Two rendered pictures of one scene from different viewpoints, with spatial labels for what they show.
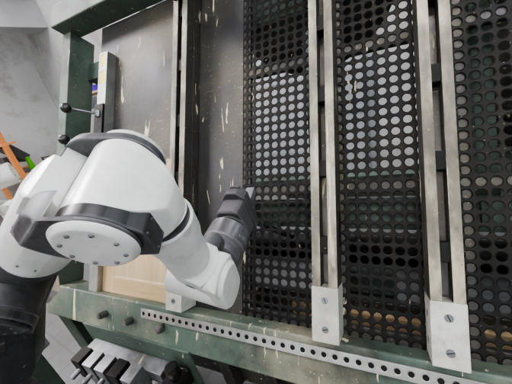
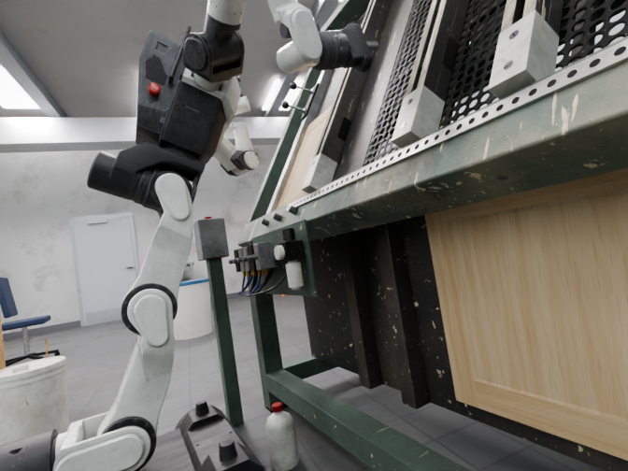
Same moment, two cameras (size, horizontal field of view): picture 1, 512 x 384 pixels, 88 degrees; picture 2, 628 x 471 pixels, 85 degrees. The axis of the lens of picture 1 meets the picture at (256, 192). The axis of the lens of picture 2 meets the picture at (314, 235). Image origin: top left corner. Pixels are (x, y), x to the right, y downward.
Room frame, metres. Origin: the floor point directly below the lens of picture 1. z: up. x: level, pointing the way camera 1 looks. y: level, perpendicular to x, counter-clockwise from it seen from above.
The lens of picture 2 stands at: (-0.32, -0.29, 0.70)
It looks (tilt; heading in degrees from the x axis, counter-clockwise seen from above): 3 degrees up; 33
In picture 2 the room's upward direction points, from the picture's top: 9 degrees counter-clockwise
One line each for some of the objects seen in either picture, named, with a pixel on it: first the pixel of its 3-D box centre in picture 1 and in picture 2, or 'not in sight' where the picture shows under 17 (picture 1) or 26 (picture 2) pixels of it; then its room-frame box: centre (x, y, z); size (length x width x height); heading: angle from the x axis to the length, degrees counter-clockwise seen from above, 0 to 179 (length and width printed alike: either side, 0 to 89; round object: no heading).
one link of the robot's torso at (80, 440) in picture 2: not in sight; (106, 444); (0.13, 0.76, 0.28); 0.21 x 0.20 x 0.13; 152
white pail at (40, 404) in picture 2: not in sight; (32, 392); (0.31, 1.90, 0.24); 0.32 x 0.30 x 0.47; 54
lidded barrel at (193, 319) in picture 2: not in sight; (190, 307); (2.19, 3.17, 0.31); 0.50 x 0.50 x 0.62
